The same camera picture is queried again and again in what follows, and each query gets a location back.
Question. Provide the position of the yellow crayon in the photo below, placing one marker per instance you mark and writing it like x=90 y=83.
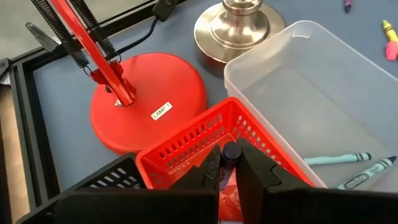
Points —
x=389 y=31

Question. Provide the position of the clear plastic bin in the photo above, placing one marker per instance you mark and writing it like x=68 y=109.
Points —
x=311 y=93

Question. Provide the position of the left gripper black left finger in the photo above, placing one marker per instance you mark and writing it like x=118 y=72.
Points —
x=186 y=202

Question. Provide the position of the red slotted plastic basket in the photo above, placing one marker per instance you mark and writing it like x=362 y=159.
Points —
x=192 y=137

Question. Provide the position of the pink eraser cap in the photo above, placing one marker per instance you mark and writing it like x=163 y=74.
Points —
x=391 y=51

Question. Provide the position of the black slotted plastic basket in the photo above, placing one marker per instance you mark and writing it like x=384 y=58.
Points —
x=127 y=160

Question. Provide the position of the gray-blue crayon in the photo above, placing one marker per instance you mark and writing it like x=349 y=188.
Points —
x=335 y=159

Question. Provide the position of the dark blue crayon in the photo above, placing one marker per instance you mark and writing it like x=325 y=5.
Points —
x=230 y=152

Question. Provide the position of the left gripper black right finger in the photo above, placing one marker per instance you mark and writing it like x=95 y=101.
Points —
x=267 y=199

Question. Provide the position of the purple crayon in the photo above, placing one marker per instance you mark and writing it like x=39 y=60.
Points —
x=348 y=5

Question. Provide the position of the red desk lamp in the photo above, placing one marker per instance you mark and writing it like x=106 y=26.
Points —
x=149 y=93

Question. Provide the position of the white crayon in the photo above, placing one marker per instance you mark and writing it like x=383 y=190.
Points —
x=363 y=175

